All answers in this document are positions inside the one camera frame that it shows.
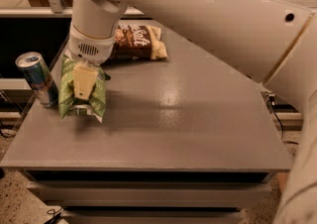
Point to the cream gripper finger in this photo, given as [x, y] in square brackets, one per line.
[84, 77]

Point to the green jalapeno chip bag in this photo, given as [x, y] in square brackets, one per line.
[68, 104]

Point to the cardboard box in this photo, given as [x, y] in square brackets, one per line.
[282, 178]

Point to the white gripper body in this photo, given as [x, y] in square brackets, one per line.
[89, 49]

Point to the grey table cabinet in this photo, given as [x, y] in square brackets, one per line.
[187, 140]

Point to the brown yellow chip bag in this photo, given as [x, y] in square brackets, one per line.
[138, 42]

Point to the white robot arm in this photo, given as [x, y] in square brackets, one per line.
[271, 42]

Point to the blue silver redbull can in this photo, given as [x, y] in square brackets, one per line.
[39, 78]

